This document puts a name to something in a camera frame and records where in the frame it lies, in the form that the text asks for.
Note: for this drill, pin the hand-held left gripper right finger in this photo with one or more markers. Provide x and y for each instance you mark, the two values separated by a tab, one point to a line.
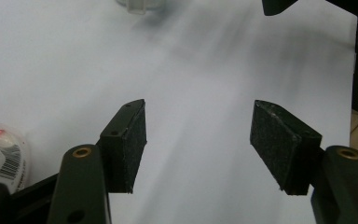
273	146

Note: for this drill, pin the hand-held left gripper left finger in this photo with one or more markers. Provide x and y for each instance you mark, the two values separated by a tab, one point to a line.
124	155

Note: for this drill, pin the red and white stand-up pouch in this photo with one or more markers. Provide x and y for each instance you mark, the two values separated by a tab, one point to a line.
3	155

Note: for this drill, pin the clear container with beige lid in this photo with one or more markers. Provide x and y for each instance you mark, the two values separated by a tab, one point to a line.
136	4

